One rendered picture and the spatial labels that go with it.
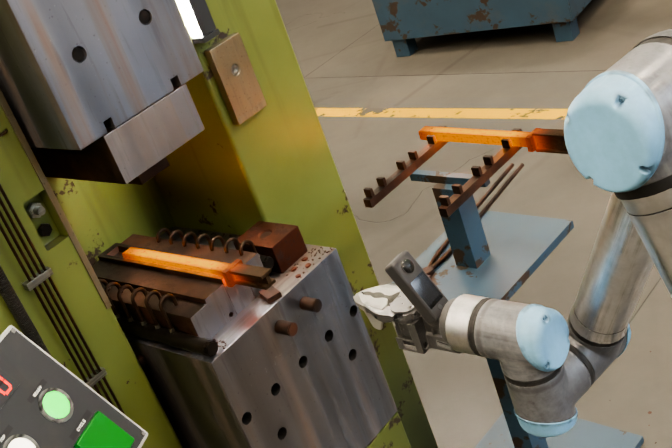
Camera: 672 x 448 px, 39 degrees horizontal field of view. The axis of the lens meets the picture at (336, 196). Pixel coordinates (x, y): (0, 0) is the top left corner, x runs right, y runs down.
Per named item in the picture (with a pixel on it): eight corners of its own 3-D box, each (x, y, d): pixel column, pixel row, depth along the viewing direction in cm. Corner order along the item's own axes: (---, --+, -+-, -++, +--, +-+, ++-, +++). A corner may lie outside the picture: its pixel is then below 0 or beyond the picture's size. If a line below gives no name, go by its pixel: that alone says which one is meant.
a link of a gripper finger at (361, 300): (352, 329, 162) (394, 338, 156) (341, 301, 160) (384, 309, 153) (363, 318, 164) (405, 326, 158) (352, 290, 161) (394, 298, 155)
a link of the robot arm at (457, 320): (461, 321, 140) (494, 283, 146) (434, 316, 144) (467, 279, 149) (476, 368, 144) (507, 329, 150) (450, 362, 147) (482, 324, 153)
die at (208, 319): (271, 284, 191) (256, 249, 188) (203, 345, 179) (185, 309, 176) (146, 261, 220) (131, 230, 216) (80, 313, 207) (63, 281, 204)
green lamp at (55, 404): (79, 408, 145) (67, 386, 143) (55, 428, 142) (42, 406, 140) (68, 403, 147) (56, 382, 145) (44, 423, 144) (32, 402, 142)
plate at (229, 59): (267, 105, 204) (239, 32, 197) (239, 125, 198) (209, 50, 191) (261, 105, 205) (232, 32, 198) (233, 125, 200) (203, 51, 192)
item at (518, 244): (574, 227, 222) (572, 220, 221) (482, 330, 199) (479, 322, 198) (470, 214, 243) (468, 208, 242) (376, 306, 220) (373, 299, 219)
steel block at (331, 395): (398, 410, 215) (336, 247, 196) (292, 534, 192) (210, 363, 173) (234, 365, 252) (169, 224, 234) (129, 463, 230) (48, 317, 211)
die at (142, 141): (205, 129, 176) (186, 83, 172) (126, 184, 164) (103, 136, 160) (80, 126, 205) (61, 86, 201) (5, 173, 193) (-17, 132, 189)
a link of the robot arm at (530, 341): (550, 389, 136) (534, 334, 132) (477, 373, 144) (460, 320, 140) (579, 349, 142) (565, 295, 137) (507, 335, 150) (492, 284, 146)
